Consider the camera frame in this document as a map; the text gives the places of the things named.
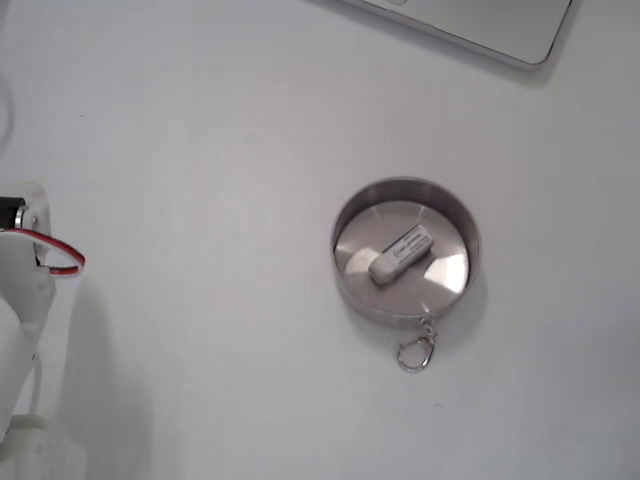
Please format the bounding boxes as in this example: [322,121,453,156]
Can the metal keyring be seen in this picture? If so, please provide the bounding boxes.
[395,311,439,374]

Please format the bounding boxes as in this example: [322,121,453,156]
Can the round metal bowl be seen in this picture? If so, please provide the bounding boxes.
[330,175,483,330]

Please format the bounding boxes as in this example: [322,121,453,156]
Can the red white black servo cable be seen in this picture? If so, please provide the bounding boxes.
[8,229,87,279]

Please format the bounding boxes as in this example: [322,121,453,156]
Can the silver laptop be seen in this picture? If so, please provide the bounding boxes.
[308,0,575,70]

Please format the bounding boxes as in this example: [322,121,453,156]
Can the small white and blue box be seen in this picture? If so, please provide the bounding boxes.
[368,224,433,288]

